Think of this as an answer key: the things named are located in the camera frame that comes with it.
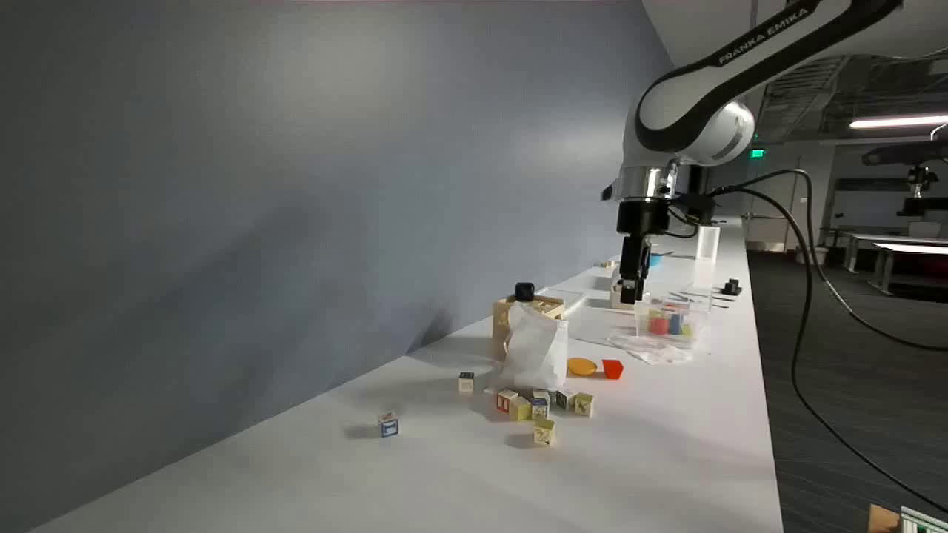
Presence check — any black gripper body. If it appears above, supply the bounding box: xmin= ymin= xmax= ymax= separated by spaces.
xmin=616 ymin=197 xmax=675 ymax=261

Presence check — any white plastic bag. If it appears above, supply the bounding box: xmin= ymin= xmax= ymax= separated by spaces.
xmin=499 ymin=295 xmax=576 ymax=393

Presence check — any clear bag with coloured shapes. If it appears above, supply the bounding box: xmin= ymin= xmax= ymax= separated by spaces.
xmin=634 ymin=294 xmax=711 ymax=347

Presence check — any tall clear acrylic box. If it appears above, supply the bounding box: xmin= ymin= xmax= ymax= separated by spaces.
xmin=695 ymin=223 xmax=723 ymax=298

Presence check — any crumpled clear plastic bag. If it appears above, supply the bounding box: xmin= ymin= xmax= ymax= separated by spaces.
xmin=607 ymin=332 xmax=699 ymax=371

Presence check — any wooden alphabet block red print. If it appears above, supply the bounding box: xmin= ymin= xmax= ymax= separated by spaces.
xmin=493 ymin=387 xmax=524 ymax=419

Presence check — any white background table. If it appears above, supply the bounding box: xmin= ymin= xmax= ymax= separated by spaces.
xmin=849 ymin=230 xmax=948 ymax=295

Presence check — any ceiling strip light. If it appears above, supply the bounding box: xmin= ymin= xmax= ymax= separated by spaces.
xmin=849 ymin=113 xmax=948 ymax=132

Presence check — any small cardboard box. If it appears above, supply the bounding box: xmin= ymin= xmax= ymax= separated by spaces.
xmin=865 ymin=501 xmax=905 ymax=533

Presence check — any white device green print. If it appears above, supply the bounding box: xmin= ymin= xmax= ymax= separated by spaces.
xmin=899 ymin=502 xmax=948 ymax=533

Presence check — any black cable with grey connector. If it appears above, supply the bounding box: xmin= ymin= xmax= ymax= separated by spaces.
xmin=705 ymin=162 xmax=948 ymax=354

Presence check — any plain black cable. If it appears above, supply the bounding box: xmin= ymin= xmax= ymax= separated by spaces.
xmin=710 ymin=180 xmax=948 ymax=517

